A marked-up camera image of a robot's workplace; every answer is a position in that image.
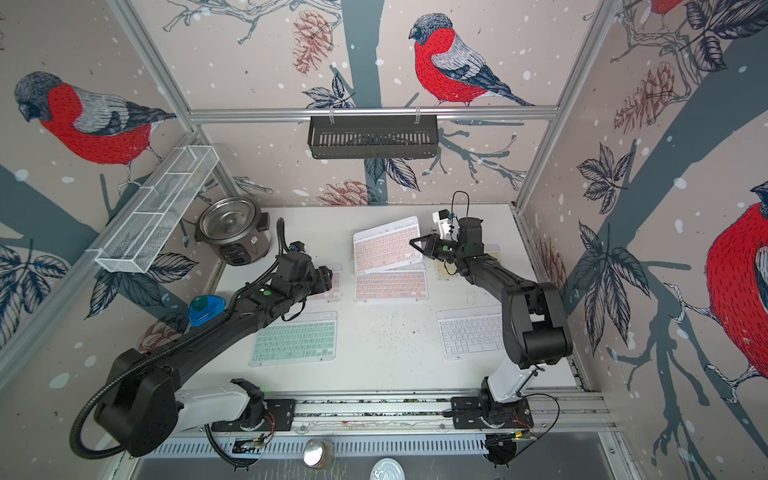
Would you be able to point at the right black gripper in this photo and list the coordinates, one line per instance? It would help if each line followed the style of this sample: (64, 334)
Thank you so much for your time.
(434, 248)

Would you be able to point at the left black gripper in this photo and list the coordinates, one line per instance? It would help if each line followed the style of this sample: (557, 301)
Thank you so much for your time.
(323, 279)

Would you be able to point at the white keyboard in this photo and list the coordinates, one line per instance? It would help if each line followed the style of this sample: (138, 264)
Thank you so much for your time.
(470, 332)

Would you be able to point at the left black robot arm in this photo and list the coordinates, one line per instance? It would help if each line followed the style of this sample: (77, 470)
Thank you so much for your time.
(137, 410)

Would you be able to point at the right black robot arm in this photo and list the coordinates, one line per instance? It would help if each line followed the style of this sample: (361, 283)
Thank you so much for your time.
(534, 327)

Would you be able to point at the yellow keyboard back right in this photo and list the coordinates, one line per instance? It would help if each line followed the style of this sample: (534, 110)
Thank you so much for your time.
(446, 272)

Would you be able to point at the green keyboard front left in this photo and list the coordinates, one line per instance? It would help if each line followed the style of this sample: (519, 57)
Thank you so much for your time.
(310, 338)

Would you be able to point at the steel rice cooker pot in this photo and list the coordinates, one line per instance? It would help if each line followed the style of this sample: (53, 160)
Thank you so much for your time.
(237, 229)

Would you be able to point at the blue lidded container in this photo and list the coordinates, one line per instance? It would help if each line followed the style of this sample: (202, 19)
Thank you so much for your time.
(205, 308)

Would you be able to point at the white round lid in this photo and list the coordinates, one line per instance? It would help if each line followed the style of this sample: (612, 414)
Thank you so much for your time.
(387, 469)

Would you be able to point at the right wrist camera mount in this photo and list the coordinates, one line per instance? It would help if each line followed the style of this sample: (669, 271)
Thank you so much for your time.
(445, 221)

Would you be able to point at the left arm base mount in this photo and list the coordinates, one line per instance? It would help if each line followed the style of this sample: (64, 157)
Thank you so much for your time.
(270, 415)

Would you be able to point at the black hanging wall basket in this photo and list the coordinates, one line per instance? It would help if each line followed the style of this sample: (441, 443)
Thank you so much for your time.
(368, 137)

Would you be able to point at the white wire mesh shelf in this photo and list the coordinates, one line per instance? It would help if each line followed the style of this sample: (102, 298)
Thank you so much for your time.
(141, 237)

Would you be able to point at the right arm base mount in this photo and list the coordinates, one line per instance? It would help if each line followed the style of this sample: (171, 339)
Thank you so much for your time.
(481, 412)

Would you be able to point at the aluminium rail track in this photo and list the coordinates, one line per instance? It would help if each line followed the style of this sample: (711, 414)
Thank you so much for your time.
(558, 409)

